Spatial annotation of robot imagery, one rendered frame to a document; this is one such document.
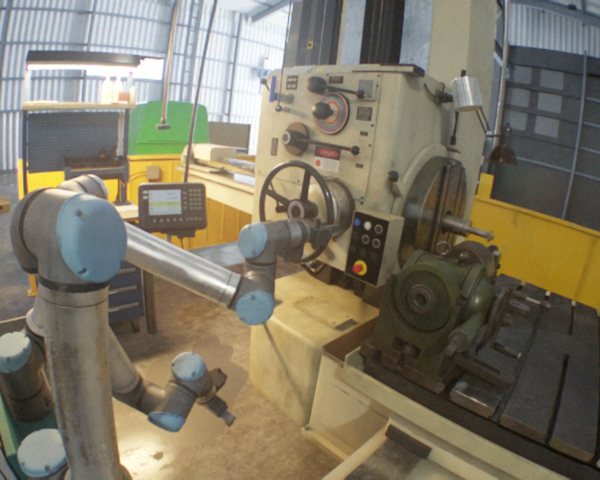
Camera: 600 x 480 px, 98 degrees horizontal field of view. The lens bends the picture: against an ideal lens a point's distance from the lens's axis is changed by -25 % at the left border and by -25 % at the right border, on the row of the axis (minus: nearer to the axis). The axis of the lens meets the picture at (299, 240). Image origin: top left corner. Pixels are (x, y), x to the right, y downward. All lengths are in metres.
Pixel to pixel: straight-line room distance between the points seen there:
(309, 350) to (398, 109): 1.20
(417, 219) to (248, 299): 0.76
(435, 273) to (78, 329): 0.81
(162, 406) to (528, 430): 0.93
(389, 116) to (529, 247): 2.56
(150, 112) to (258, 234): 4.27
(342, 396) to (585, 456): 1.16
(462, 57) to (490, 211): 2.02
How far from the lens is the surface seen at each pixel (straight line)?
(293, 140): 1.50
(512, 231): 3.60
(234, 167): 2.52
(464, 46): 1.97
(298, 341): 1.83
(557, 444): 1.04
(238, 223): 4.42
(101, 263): 0.51
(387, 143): 1.29
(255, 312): 0.83
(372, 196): 1.32
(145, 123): 5.01
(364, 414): 1.73
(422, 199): 1.35
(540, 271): 3.63
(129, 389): 0.95
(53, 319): 0.55
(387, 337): 1.05
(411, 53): 2.07
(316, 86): 1.45
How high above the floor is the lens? 1.59
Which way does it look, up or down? 18 degrees down
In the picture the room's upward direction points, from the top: 7 degrees clockwise
